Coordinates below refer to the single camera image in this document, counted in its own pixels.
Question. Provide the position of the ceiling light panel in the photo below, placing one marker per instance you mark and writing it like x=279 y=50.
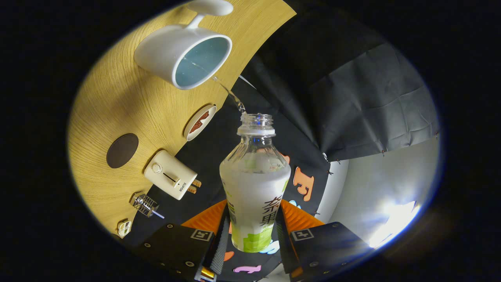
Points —
x=395 y=219

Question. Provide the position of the white straw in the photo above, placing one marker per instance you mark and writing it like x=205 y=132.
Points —
x=158 y=214

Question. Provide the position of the black backdrop cloth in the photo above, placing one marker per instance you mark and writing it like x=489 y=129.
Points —
x=372 y=102

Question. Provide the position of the toast slice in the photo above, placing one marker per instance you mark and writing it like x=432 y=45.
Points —
x=192 y=190
x=197 y=183

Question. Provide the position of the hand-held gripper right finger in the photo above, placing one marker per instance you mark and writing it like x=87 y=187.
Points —
x=325 y=246

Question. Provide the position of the red meat piece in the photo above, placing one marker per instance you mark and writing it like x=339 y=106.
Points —
x=195 y=127
x=203 y=116

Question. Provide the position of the clear juice bottle green label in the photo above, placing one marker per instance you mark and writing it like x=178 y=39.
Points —
x=254 y=188

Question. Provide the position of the white cup blue inside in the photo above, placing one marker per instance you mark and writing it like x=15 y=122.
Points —
x=160 y=55

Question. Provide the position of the dark brown round coaster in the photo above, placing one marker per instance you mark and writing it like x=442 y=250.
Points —
x=122 y=150

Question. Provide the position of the cream toaster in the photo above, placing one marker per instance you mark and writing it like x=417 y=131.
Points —
x=168 y=174

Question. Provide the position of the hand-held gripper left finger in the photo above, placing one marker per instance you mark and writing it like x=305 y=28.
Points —
x=176 y=246

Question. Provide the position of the white divided dish with beans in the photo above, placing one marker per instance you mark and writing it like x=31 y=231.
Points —
x=124 y=228

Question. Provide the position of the wooden table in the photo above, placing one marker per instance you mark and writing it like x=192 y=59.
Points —
x=117 y=102

